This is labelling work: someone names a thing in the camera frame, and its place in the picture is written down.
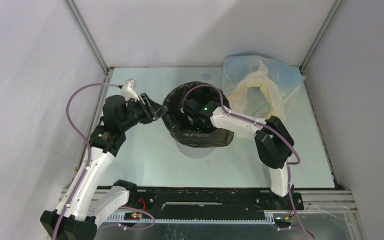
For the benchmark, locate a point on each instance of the left aluminium frame post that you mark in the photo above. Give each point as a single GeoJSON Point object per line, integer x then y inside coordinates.
{"type": "Point", "coordinates": [87, 35]}

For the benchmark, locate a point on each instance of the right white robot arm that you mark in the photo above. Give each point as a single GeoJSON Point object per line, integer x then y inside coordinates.
{"type": "Point", "coordinates": [273, 142]}

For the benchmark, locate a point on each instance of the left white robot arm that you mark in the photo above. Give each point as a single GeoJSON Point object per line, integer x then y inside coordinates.
{"type": "Point", "coordinates": [77, 216]}

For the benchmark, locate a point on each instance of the grey plastic trash bin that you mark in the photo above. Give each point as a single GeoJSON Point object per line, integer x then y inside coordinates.
{"type": "Point", "coordinates": [195, 152]}

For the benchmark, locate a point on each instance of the right aluminium frame post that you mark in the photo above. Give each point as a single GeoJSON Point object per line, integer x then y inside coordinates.
{"type": "Point", "coordinates": [320, 34]}

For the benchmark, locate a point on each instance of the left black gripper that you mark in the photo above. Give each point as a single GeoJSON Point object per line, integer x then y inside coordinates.
{"type": "Point", "coordinates": [157, 110]}

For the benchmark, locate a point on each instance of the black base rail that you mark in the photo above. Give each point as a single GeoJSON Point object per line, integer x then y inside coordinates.
{"type": "Point", "coordinates": [205, 203]}

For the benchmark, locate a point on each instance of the yellow translucent trash bag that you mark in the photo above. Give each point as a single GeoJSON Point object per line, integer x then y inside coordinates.
{"type": "Point", "coordinates": [251, 92]}

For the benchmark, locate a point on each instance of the grey slotted cable duct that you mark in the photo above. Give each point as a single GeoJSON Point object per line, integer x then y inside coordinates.
{"type": "Point", "coordinates": [121, 217]}

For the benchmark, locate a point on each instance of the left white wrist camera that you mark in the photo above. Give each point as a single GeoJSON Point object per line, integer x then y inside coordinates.
{"type": "Point", "coordinates": [128, 90]}

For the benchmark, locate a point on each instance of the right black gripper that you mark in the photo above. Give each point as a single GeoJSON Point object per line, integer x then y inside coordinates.
{"type": "Point", "coordinates": [194, 106]}

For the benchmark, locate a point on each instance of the black plastic trash bag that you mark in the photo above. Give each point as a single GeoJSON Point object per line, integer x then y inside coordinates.
{"type": "Point", "coordinates": [183, 131]}

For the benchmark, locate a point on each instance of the aluminium frame post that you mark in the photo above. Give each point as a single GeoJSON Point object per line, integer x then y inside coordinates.
{"type": "Point", "coordinates": [320, 34]}
{"type": "Point", "coordinates": [87, 35]}

